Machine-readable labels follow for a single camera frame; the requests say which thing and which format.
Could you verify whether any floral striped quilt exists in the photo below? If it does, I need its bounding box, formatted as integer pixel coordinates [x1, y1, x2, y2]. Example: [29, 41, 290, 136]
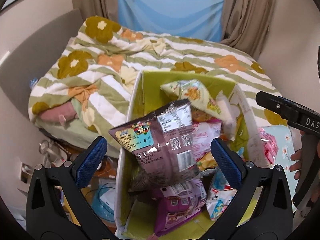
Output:
[28, 16, 286, 158]

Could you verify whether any blue window cloth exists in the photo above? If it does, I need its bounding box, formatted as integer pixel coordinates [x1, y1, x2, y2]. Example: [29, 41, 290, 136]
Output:
[118, 0, 224, 42]

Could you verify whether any green cardboard box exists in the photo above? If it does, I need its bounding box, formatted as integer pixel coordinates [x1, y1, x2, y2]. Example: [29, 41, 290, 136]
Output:
[113, 71, 269, 239]

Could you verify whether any purple snack bag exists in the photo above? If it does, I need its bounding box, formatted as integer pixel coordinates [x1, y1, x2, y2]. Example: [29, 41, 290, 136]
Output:
[151, 179, 207, 237]

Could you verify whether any yellow black snack packet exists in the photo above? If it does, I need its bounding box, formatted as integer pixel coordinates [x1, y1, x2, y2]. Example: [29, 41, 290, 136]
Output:
[197, 152, 217, 172]

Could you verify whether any person's right hand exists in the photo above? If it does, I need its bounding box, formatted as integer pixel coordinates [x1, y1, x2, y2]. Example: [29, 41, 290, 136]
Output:
[290, 129, 320, 203]

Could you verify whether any green cartoon snack bag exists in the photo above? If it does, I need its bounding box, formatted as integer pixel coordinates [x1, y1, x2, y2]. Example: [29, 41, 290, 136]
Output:
[160, 79, 223, 120]

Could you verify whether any beige right curtain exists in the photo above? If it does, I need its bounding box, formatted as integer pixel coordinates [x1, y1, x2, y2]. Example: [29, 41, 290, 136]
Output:
[221, 0, 276, 59]

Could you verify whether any pink red striped packet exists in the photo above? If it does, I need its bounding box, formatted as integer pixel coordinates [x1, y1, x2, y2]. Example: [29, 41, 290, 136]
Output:
[259, 127, 278, 165]

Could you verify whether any pink white Oishi bag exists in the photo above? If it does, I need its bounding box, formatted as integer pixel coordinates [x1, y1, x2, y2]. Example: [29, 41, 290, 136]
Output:
[192, 119, 222, 161]

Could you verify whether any pink pillow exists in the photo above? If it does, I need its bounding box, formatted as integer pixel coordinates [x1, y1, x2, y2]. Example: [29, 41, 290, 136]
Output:
[39, 101, 78, 126]

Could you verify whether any brown chocolate candy bag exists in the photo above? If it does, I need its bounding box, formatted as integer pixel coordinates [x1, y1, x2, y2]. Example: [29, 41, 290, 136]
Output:
[109, 99, 200, 192]

